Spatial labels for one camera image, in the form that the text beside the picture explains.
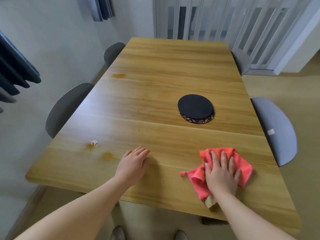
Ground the person's right hand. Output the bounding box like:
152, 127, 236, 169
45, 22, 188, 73
204, 150, 242, 197

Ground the red cleaning cloth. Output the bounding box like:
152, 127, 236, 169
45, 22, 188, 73
178, 147, 254, 209

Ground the person's left hand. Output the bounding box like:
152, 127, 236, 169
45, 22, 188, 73
114, 146, 151, 186

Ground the patterned black round mat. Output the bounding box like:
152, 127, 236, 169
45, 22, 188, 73
179, 107, 215, 124

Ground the grey chair with white tag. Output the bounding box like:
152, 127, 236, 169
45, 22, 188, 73
250, 96, 298, 167

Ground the person's right forearm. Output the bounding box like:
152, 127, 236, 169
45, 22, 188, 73
214, 192, 297, 240

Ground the person's left shoe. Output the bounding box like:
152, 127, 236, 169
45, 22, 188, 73
111, 225, 126, 240

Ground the person's left forearm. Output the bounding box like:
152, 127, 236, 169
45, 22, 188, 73
14, 176, 127, 240

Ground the white folding door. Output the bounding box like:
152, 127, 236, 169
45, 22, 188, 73
152, 0, 320, 76

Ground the dark blue curtain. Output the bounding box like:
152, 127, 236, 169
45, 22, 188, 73
0, 30, 42, 114
86, 0, 116, 22

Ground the plain black round mat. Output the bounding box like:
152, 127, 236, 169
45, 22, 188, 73
177, 94, 214, 119

